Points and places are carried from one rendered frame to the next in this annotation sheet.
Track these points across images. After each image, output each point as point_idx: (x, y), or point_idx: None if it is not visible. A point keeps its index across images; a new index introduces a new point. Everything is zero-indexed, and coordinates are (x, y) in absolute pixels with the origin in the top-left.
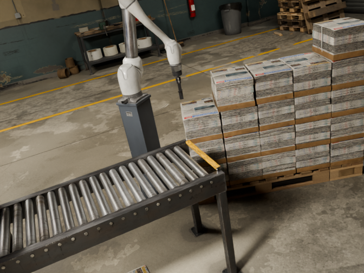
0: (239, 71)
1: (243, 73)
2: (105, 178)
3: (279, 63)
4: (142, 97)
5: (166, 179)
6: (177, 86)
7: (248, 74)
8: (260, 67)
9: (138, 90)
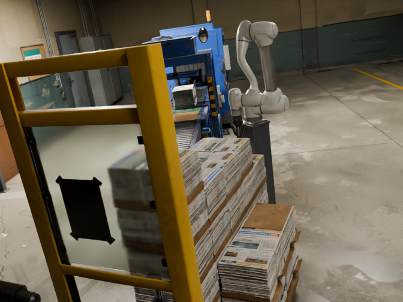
0: (216, 147)
1: (207, 148)
2: (183, 138)
3: (202, 166)
4: (247, 124)
5: None
6: (241, 130)
7: (199, 150)
8: (208, 156)
9: (246, 115)
